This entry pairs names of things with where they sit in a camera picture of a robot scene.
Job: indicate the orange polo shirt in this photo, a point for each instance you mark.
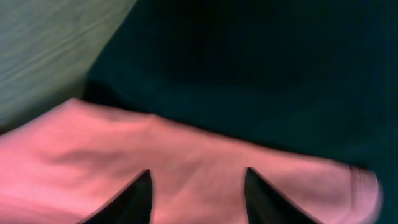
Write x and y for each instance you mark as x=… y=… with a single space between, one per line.
x=79 y=158

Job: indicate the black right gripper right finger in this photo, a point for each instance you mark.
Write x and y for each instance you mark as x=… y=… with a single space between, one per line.
x=270 y=202

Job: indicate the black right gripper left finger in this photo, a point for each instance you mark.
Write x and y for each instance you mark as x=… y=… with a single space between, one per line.
x=132 y=205

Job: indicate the black garment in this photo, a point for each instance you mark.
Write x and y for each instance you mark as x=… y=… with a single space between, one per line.
x=318 y=77

